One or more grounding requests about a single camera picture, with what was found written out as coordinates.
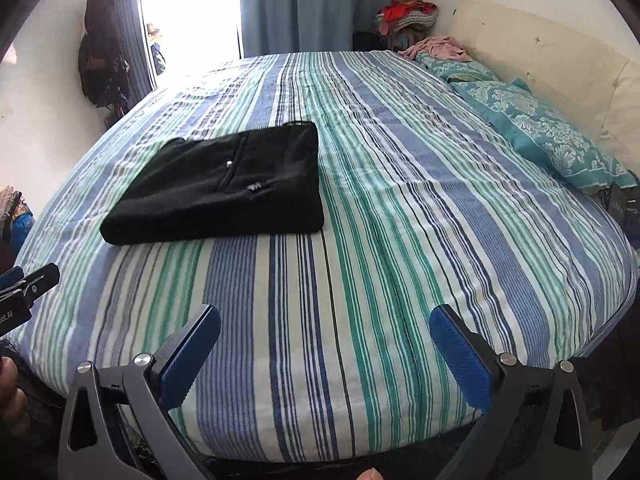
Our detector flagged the black pants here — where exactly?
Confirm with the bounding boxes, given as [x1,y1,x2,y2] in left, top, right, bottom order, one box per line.
[100,122,324,246]

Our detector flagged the operator left hand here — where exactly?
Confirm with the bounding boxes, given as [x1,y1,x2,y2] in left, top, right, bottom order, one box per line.
[0,356,30,439]

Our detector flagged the operator right hand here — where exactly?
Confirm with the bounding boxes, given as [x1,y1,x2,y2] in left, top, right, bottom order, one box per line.
[357,468,383,480]

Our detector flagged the dark clothes on rack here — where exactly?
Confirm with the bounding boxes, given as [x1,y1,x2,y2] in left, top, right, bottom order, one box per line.
[78,0,130,128]

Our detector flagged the striped bed sheet mattress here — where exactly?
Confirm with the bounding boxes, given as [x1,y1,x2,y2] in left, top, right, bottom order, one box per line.
[9,52,639,463]

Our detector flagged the blue striped curtain left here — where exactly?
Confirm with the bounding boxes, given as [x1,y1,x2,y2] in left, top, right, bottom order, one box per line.
[113,0,156,104]

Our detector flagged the teal floral pillow near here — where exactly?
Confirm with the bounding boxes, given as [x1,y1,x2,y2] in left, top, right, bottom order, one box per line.
[451,78,637,195]

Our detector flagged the teal floral pillow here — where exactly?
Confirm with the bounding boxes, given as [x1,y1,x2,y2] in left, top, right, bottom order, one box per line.
[416,53,499,84]
[451,78,637,195]

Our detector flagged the cream padded headboard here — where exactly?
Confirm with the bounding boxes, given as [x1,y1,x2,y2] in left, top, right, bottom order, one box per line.
[448,0,640,172]

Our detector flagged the teal floral pillow far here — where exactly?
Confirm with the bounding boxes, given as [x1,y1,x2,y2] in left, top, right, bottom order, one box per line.
[416,53,499,84]

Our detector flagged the pink garment on bed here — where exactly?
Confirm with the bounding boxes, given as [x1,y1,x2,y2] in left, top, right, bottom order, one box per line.
[399,35,473,62]

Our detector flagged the red clothes pile on stool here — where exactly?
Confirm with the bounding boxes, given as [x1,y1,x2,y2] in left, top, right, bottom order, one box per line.
[374,0,438,52]

